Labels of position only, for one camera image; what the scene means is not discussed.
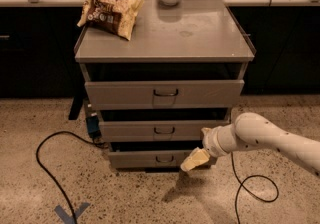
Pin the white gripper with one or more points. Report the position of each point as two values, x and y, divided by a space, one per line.
212 142

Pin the grey drawer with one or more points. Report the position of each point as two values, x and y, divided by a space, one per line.
146 131
148 159
163 94

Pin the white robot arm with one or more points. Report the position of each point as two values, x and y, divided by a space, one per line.
251 131

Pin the grey bottom drawer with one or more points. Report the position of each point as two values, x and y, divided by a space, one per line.
148 159

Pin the grey drawer cabinet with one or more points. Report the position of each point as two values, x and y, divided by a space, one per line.
193 40

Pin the grey top drawer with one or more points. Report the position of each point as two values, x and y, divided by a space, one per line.
163 94

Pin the blue power adapter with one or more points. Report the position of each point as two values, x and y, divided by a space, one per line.
92 124

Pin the brown yellow chip bag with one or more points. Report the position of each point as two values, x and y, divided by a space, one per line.
115 16

